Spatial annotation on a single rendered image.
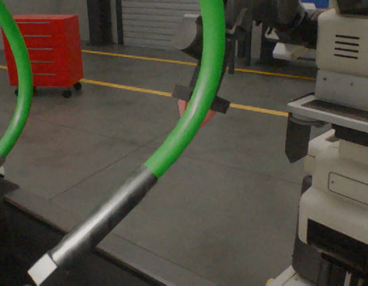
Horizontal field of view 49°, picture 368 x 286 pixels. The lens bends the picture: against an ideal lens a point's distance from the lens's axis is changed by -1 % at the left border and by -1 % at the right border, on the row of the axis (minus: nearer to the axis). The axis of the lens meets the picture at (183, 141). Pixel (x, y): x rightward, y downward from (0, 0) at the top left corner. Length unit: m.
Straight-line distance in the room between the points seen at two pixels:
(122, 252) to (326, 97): 0.57
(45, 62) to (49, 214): 4.04
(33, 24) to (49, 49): 0.29
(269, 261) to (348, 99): 1.31
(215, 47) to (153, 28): 7.44
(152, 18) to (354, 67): 6.88
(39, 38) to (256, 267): 3.41
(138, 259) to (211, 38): 0.36
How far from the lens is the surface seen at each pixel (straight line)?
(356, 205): 1.01
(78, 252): 0.26
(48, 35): 4.58
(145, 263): 0.55
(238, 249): 2.14
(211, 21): 0.25
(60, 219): 0.65
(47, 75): 4.68
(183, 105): 0.77
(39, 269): 0.27
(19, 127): 0.44
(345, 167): 0.99
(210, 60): 0.26
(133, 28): 7.96
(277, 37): 1.01
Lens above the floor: 1.29
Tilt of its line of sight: 23 degrees down
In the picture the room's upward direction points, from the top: straight up
